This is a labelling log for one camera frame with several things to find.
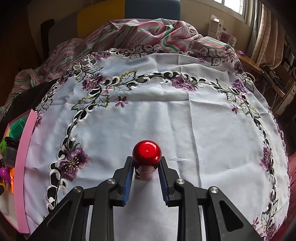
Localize green plastic spool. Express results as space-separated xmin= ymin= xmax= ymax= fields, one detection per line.
xmin=9 ymin=118 xmax=26 ymax=139

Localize magenta perforated cone toy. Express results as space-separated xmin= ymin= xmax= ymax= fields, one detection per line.
xmin=0 ymin=167 xmax=11 ymax=183

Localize wooden folding chair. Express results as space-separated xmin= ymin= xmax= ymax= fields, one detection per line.
xmin=263 ymin=64 xmax=296 ymax=117

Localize white carton box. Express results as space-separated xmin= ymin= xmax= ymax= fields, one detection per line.
xmin=208 ymin=15 xmax=224 ymax=40

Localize orange linked cubes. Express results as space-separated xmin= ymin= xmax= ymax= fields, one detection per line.
xmin=10 ymin=168 xmax=15 ymax=195

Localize wooden side table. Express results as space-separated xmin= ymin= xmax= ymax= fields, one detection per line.
xmin=235 ymin=49 xmax=264 ymax=75

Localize pink curtain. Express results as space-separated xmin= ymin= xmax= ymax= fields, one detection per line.
xmin=247 ymin=1 xmax=285 ymax=69

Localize pink white shallow box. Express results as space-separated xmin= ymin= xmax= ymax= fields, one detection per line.
xmin=1 ymin=109 xmax=38 ymax=234

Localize white floral embroidered tablecloth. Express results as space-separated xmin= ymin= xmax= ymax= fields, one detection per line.
xmin=24 ymin=49 xmax=290 ymax=240

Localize pink striped bed sheet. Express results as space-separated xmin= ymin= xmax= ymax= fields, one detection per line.
xmin=1 ymin=19 xmax=238 ymax=118

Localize purple small box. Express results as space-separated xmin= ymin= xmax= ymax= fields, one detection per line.
xmin=220 ymin=31 xmax=231 ymax=44

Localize green toy camera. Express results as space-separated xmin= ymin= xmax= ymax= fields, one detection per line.
xmin=0 ymin=139 xmax=6 ymax=157

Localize grey yellow blue headboard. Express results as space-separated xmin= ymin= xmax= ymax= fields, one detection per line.
xmin=41 ymin=0 xmax=181 ymax=59

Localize red metallic cylinder case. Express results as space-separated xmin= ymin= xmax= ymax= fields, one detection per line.
xmin=132 ymin=140 xmax=162 ymax=181

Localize black grey jar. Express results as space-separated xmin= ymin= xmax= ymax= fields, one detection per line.
xmin=4 ymin=137 xmax=20 ymax=168

